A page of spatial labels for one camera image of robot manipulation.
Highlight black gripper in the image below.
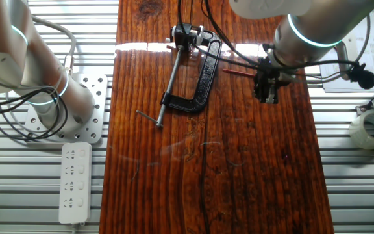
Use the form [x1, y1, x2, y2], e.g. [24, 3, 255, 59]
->
[253, 58, 293, 105]

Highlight red pencil with eraser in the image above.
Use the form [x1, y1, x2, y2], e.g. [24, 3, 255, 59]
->
[222, 68, 256, 78]

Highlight black pencil sharpener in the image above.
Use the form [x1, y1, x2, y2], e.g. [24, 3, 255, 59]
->
[170, 21, 207, 49]

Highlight black C-clamp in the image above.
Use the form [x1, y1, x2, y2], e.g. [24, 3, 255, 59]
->
[136, 29, 223, 128]

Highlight brown wooden board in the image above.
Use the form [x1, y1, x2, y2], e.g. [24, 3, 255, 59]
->
[99, 0, 334, 234]

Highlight printed paper sheets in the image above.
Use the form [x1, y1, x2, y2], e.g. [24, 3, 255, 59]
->
[318, 11, 374, 94]

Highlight white power strip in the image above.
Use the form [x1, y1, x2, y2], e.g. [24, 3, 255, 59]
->
[58, 142, 93, 225]

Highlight wrist camera on silver bracket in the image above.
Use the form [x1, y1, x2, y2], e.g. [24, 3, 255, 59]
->
[334, 41, 374, 90]

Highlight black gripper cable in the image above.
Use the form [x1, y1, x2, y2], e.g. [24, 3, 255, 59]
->
[176, 0, 371, 82]

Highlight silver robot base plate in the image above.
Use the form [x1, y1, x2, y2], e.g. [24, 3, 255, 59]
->
[24, 73, 109, 144]

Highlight thick grey cable with connector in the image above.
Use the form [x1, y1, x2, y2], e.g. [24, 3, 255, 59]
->
[31, 15, 77, 76]

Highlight black base cable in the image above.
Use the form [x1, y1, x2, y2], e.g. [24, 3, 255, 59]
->
[0, 86, 68, 142]

